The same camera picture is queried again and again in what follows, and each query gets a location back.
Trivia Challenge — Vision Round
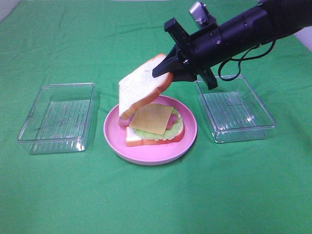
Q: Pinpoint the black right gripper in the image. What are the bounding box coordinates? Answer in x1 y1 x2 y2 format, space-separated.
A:
152 18 218 90

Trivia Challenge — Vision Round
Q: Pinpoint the toast bread slice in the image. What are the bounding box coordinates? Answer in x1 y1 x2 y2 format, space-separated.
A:
126 126 185 147
118 53 173 120

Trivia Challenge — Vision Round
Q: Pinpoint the bacon strip front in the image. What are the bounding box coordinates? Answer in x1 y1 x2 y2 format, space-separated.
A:
118 112 178 130

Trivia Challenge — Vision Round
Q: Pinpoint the yellow cheese slice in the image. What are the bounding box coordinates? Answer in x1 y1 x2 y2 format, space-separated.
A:
129 103 177 135

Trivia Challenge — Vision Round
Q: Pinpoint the green lettuce leaf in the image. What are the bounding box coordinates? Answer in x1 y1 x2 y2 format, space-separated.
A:
133 108 184 141

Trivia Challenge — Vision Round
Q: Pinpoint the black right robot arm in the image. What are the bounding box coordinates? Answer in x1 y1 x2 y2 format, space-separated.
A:
152 0 312 90

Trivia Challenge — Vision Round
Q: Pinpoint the clear right plastic container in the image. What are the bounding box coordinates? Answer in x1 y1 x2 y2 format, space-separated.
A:
196 75 276 143

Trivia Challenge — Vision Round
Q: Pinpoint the clear plastic container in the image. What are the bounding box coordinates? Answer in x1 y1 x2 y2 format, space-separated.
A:
196 75 276 143
17 83 95 155

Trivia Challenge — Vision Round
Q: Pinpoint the pink round plate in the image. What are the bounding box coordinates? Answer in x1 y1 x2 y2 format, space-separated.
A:
103 95 197 166

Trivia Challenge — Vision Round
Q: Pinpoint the clear left plastic container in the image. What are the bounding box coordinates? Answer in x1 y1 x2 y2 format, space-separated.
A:
17 83 95 155

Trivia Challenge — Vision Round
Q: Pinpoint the green tablecloth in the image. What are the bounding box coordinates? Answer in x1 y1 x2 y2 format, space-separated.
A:
0 0 312 234

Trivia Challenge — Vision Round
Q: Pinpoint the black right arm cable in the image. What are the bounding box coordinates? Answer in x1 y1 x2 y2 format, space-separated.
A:
217 40 277 81

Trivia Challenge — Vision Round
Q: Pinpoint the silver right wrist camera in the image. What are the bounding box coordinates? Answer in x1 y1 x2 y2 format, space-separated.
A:
189 1 218 30

